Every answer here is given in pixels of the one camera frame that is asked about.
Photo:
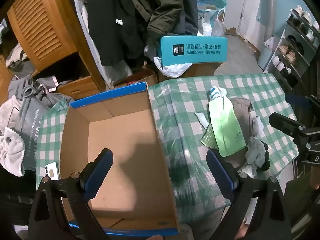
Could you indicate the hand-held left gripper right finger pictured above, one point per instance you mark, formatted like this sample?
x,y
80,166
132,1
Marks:
x,y
220,173

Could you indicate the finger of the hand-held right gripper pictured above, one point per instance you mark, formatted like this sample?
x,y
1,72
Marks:
x,y
297,101
285,123

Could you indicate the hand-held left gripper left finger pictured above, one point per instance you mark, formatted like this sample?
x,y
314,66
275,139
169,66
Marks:
x,y
97,172

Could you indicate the plain white sock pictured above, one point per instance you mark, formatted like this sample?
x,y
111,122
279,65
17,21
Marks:
x,y
258,127

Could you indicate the patterned white sock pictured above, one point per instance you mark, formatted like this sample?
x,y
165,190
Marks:
x,y
248,171

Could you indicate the blue-rimmed cardboard box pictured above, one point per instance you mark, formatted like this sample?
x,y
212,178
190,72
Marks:
x,y
120,142

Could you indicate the grey sock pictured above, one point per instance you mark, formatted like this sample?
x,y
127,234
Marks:
x,y
253,151

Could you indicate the light green towel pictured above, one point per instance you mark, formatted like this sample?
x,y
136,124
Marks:
x,y
225,130

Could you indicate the beige cloth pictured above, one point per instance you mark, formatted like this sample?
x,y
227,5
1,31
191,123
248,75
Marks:
x,y
241,115

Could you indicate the person's right hand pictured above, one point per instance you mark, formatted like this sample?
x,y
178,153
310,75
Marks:
x,y
315,180

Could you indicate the green glittery cloth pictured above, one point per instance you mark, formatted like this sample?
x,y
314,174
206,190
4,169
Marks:
x,y
208,137

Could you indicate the grey shoe rack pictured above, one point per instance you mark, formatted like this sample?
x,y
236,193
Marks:
x,y
298,60

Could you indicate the white smartphone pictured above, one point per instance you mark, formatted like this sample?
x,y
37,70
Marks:
x,y
51,171

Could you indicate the rows of shoes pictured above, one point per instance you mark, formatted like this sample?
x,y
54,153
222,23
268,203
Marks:
x,y
287,51

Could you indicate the pale blue trash bin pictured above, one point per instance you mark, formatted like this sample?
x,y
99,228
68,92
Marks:
x,y
266,55

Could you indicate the small pale blue cloth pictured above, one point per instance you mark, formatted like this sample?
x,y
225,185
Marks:
x,y
202,120

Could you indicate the blue striped white sock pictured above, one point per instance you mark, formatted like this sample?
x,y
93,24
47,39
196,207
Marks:
x,y
215,92

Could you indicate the grey printed tote bag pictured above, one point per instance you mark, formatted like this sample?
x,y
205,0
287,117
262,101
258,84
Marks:
x,y
32,120

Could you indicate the green checked tablecloth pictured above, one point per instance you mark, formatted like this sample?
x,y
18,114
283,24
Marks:
x,y
180,100

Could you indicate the white towel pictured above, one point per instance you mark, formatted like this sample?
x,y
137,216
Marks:
x,y
10,142

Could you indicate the large brown cardboard box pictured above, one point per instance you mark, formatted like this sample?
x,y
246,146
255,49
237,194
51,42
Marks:
x,y
202,71

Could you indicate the small open cardboard box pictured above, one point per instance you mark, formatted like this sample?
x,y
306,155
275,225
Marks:
x,y
140,78

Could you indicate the grey clothing pile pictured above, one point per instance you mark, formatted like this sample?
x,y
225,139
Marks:
x,y
37,87

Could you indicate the white door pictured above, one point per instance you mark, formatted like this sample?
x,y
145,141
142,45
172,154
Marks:
x,y
252,5

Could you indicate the clear plastic bag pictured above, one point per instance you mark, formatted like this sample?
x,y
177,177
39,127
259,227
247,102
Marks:
x,y
218,28

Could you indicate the teal printed box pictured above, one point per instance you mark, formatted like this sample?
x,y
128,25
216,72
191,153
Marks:
x,y
195,51

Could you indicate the white plastic bag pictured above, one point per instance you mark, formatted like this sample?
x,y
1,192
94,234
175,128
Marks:
x,y
172,70

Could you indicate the blue plastic bag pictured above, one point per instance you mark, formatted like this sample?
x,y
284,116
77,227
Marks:
x,y
210,5

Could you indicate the clothes inside cabinet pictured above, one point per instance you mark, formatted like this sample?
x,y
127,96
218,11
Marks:
x,y
17,60

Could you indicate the wooden louvered cabinet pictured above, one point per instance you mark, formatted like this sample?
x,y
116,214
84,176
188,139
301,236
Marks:
x,y
42,27

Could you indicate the black hanging coat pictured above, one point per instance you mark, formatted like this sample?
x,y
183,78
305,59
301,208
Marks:
x,y
112,17

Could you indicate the dark olive hanging jacket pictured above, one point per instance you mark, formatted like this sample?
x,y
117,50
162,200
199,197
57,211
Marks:
x,y
167,5

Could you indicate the white hanging garment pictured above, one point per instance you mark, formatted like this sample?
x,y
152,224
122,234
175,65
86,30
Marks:
x,y
80,2

